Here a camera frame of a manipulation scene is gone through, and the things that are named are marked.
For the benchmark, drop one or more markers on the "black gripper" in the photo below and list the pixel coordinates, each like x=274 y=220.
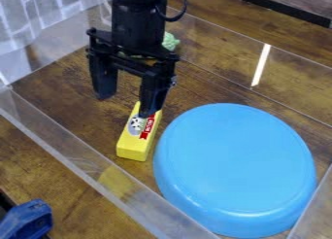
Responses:
x=136 y=36

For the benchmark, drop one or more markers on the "yellow brick with label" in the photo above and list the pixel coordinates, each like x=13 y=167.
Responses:
x=136 y=138

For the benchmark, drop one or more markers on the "blue round tray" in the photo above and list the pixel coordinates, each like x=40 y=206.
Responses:
x=234 y=168

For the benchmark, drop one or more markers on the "green knobbly toy vegetable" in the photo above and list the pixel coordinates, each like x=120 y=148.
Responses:
x=169 y=42

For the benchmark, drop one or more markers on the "blue clamp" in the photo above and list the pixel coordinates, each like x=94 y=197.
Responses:
x=26 y=221

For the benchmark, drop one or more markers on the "clear acrylic enclosure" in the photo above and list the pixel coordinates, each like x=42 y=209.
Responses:
x=58 y=132

